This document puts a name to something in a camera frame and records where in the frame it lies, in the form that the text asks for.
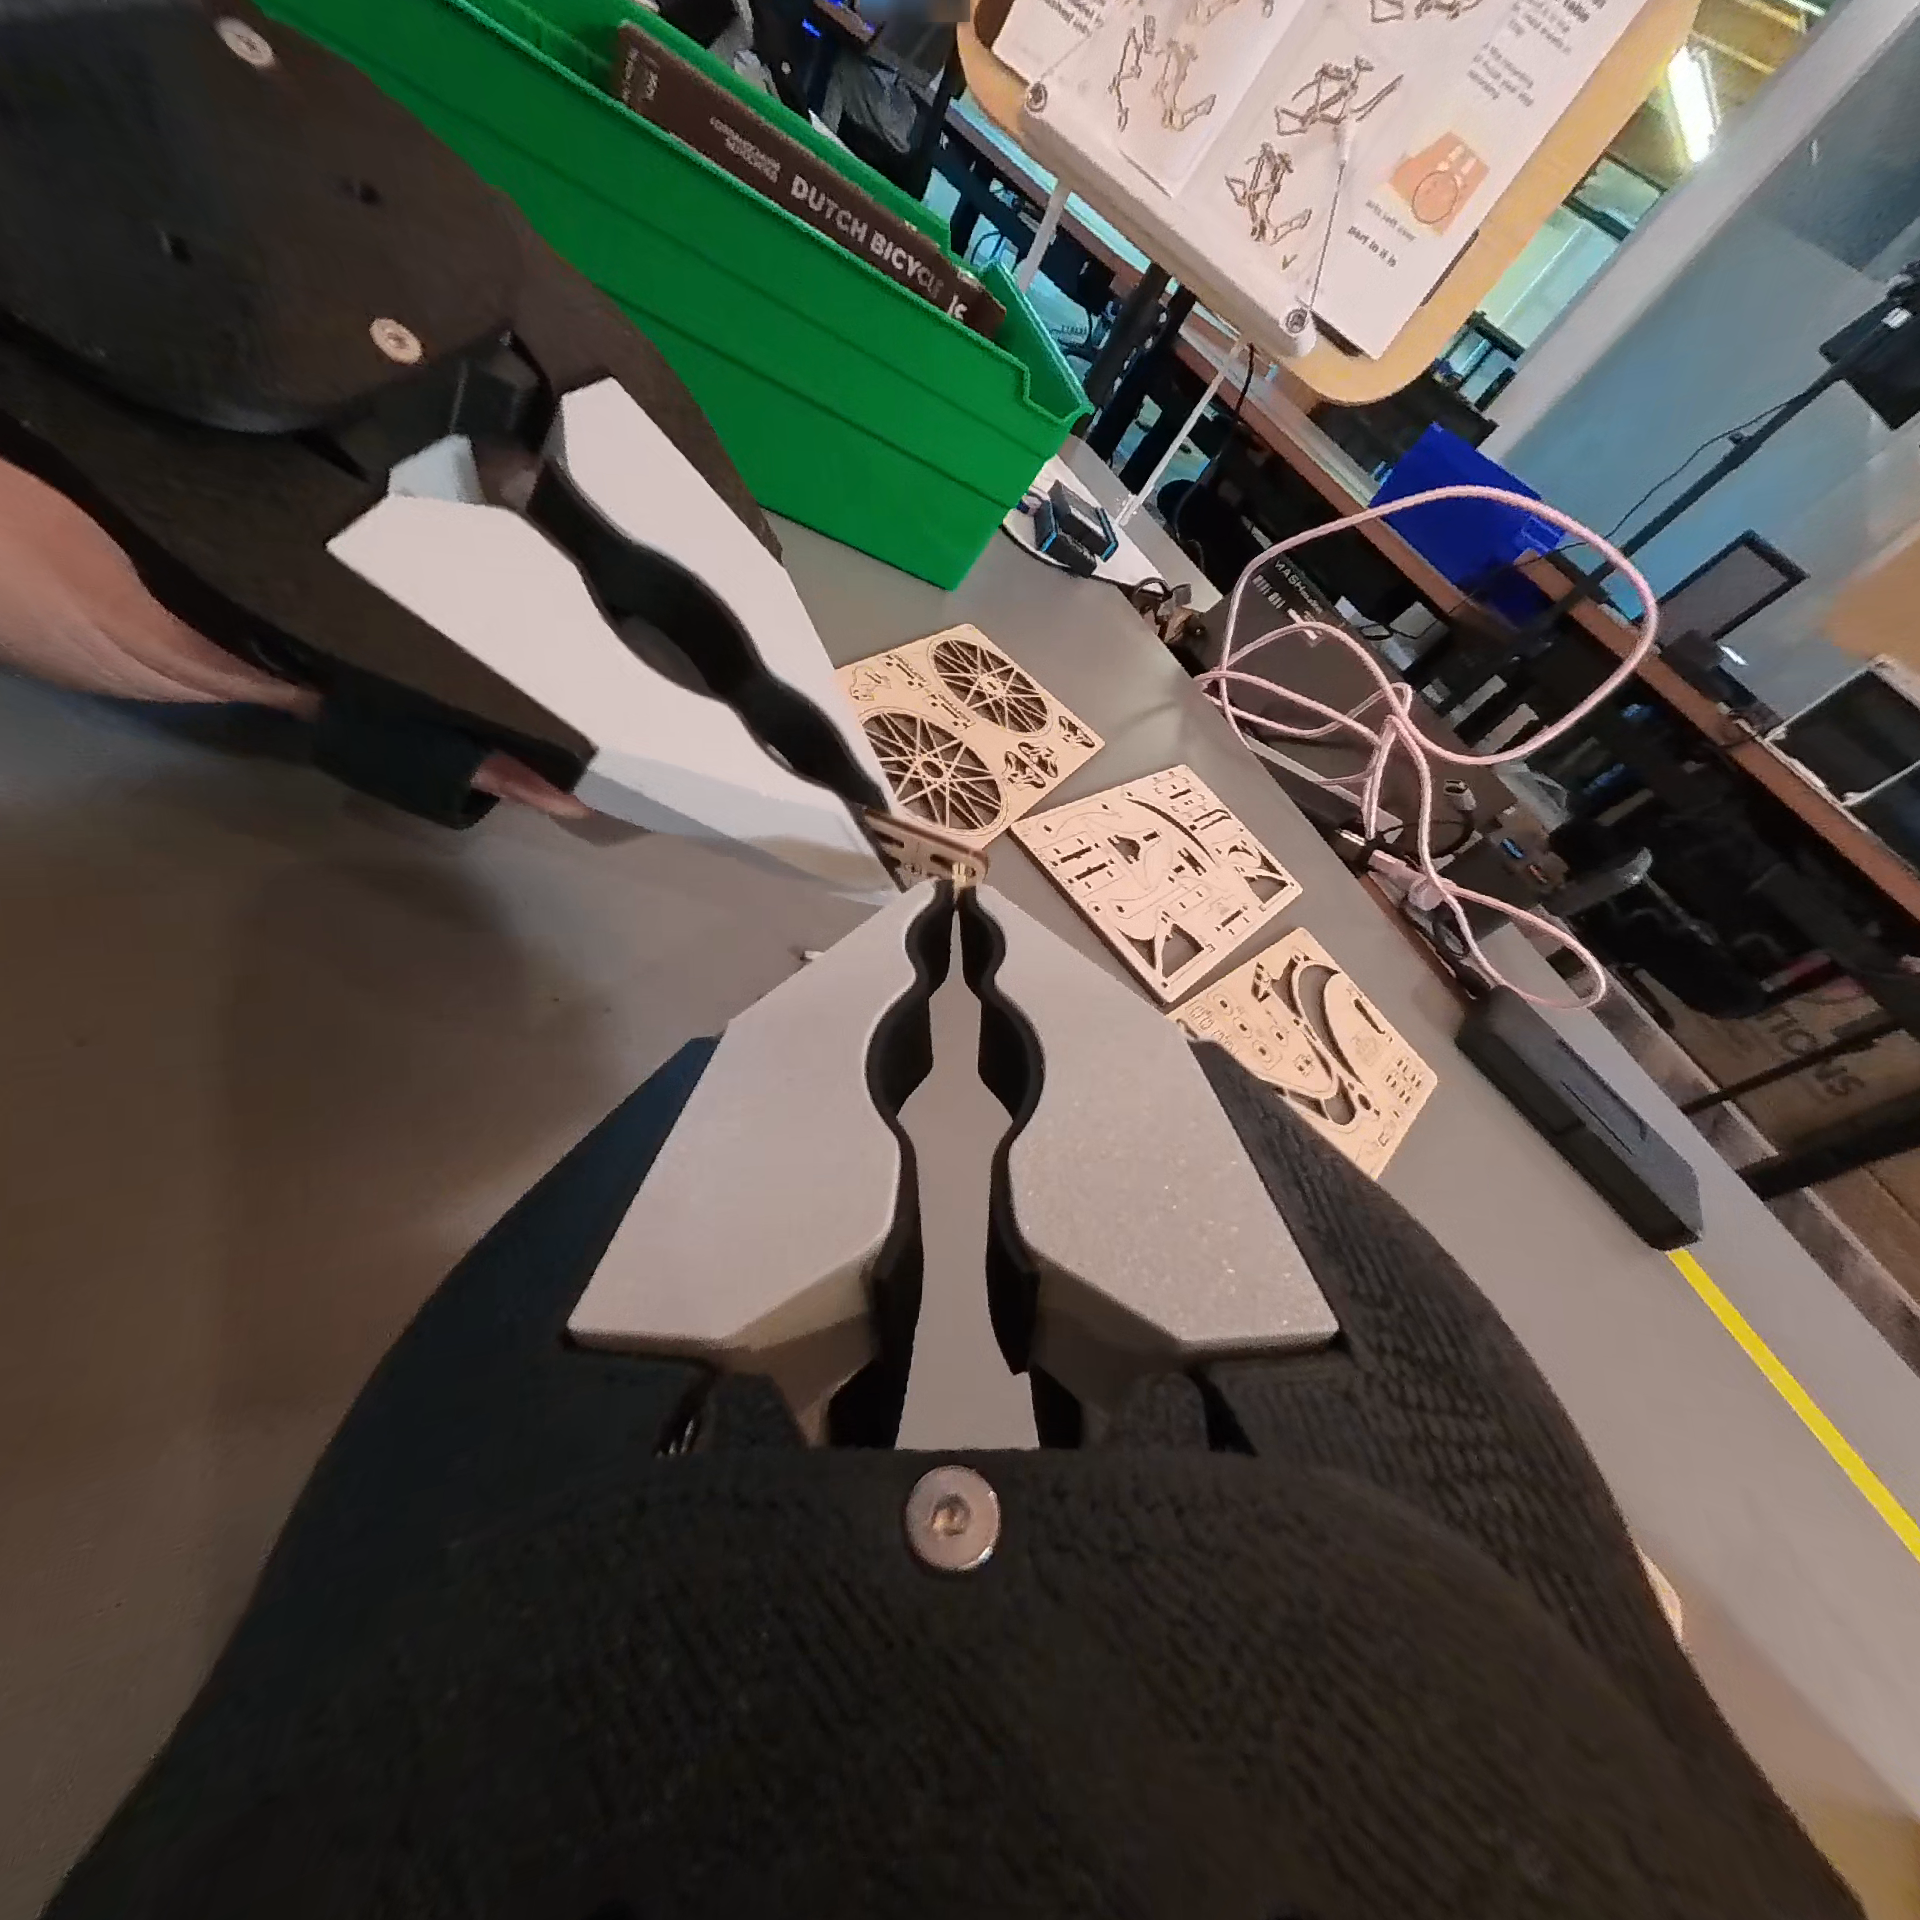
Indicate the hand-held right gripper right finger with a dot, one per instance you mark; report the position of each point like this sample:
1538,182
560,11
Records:
1171,1203

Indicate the white stand pole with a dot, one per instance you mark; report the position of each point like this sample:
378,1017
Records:
1186,434

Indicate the white stand base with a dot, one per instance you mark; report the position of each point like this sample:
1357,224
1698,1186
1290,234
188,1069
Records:
1139,556

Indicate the instruction sheet on clipboard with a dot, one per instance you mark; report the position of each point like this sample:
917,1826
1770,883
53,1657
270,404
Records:
1500,298

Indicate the brown cardboard box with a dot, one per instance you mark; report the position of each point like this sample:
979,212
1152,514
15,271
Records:
811,194

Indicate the arc-pattern wooden parts sheet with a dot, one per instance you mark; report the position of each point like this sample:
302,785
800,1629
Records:
1201,1020

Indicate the yellow tape strip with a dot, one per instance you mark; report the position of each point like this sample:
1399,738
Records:
1802,1411

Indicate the small metal clip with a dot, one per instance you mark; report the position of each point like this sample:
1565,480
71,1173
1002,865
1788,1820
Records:
1171,603

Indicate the slotted wooden parts sheet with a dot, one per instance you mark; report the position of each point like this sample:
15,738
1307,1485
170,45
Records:
1050,843

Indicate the blue plastic bin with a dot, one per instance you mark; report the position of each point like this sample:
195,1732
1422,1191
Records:
1450,498

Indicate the small slotted wooden part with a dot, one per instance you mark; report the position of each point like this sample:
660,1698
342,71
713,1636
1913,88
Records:
931,854

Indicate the black camera on tripod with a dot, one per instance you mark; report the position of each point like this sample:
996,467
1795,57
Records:
1873,353

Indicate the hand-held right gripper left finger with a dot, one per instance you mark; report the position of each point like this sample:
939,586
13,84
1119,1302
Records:
747,1203

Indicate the person's left hand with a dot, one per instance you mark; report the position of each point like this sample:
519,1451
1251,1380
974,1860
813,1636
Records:
121,603

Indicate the small blue device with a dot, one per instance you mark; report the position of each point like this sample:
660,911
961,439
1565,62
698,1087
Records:
1072,528

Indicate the wheel-pattern wooden parts sheet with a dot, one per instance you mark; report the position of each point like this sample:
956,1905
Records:
867,683

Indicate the green plastic bin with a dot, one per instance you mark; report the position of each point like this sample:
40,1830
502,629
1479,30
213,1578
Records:
747,298

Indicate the black power adapter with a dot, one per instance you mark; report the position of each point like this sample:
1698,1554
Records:
1590,1125

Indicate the black equipment box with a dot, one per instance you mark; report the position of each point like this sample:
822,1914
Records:
1320,705

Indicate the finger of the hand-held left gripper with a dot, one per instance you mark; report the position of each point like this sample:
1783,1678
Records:
675,509
601,674

